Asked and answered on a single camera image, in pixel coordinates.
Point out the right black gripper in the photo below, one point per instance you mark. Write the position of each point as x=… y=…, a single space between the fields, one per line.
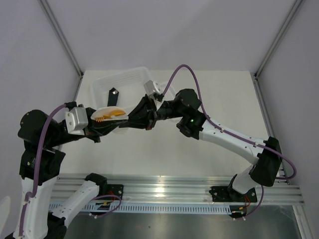
x=143 y=116

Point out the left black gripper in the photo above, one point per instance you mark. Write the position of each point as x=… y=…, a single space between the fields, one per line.
x=94 y=129

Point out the orange plastic spoon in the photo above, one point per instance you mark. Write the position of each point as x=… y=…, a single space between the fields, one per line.
x=114 y=114

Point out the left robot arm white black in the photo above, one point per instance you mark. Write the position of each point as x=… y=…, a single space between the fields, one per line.
x=41 y=161

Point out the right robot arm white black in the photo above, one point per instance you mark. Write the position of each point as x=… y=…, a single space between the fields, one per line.
x=263 y=155

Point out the large white plastic basket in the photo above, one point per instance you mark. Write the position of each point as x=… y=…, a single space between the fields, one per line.
x=130 y=85

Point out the left side aluminium rail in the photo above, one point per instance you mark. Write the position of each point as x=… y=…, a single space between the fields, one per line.
x=68 y=115

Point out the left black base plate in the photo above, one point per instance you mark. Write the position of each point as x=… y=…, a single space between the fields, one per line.
x=115 y=190

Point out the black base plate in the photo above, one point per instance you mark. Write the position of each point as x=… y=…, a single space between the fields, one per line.
x=222 y=194
x=115 y=190

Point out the aluminium front rail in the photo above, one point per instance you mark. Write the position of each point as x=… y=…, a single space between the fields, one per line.
x=195 y=190

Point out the white slotted cable duct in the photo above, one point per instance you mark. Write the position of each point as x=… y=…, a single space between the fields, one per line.
x=206 y=209

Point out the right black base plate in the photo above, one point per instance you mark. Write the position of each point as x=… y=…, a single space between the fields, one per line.
x=222 y=194

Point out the left aluminium frame post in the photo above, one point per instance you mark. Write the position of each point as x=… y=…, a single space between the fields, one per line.
x=48 y=12

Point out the aluminium frame post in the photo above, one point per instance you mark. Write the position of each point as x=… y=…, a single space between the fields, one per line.
x=48 y=12
x=283 y=29

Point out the right aluminium frame post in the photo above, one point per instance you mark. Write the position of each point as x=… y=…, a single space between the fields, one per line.
x=283 y=29

